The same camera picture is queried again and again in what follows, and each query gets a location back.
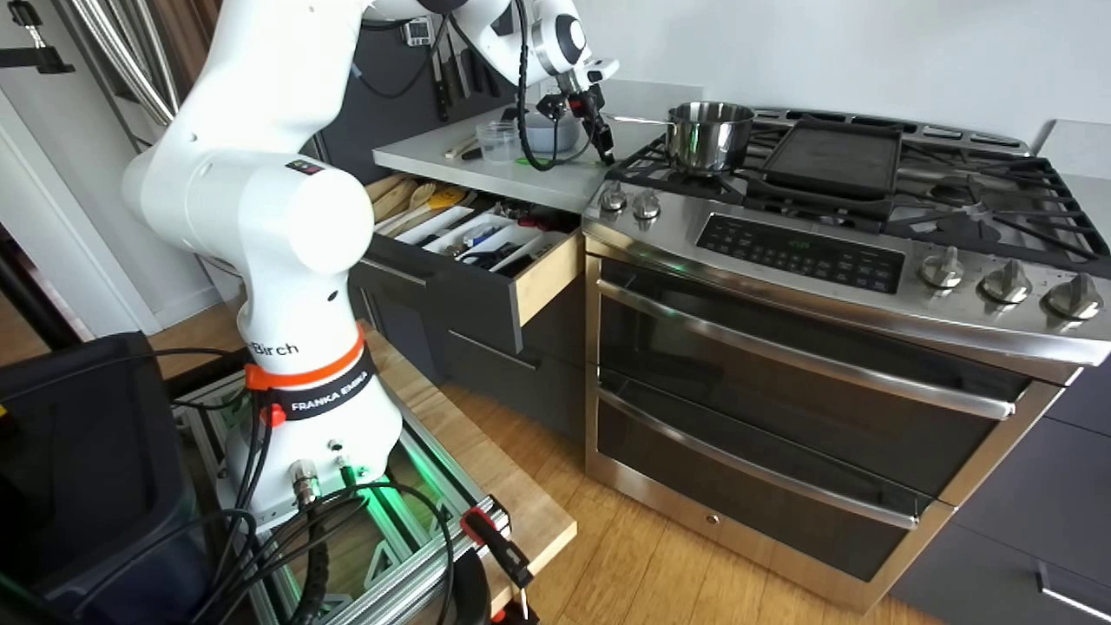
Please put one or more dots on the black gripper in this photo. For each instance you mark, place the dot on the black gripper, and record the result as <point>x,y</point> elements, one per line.
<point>589,99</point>

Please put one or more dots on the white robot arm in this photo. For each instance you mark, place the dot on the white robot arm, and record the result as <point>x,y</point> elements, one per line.
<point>266,218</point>

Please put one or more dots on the grey bowl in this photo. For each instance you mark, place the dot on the grey bowl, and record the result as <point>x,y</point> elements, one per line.
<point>567,131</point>

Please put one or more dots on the silver range knob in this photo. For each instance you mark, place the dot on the silver range knob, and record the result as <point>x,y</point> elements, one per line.
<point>1003,283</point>
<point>645,206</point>
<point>1075,300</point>
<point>612,197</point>
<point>942,269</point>

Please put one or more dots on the clear plastic container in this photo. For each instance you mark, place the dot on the clear plastic container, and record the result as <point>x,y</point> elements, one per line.
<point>493,137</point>

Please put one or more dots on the stainless steel pot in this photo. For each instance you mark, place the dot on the stainless steel pot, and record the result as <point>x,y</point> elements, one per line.
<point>708,140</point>

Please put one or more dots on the black spatula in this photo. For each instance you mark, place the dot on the black spatula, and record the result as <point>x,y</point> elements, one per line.
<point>458,151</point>

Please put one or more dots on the open wooden kitchen drawer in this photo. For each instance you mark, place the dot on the open wooden kitchen drawer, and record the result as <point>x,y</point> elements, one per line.
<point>541,283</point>

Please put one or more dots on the tall dark cabinet panel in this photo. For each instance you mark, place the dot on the tall dark cabinet panel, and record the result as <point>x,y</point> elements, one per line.
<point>383,104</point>

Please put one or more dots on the wooden utensil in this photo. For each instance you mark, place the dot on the wooden utensil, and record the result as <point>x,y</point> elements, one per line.
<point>387,195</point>

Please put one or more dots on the black cast iron griddle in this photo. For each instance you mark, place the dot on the black cast iron griddle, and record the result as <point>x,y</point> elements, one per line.
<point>835,160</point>

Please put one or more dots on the dark grey base cabinet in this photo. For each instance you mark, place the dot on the dark grey base cabinet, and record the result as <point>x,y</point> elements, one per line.
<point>496,368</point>

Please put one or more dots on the stainless steel gas range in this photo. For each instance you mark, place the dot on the stainless steel gas range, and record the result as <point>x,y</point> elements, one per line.
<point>798,384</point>

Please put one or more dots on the wooden platform board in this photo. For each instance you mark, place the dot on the wooden platform board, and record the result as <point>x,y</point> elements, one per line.
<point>509,497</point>

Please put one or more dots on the red clamp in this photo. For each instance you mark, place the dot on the red clamp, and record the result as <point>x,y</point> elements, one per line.
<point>490,538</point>

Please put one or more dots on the black storage bin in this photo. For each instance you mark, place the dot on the black storage bin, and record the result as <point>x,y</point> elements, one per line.
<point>81,487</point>

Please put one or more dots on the aluminium robot stand frame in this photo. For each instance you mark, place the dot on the aluminium robot stand frame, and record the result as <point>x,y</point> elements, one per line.
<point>392,591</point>

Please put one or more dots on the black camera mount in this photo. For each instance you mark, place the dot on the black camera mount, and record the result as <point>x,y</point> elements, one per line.
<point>34,55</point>

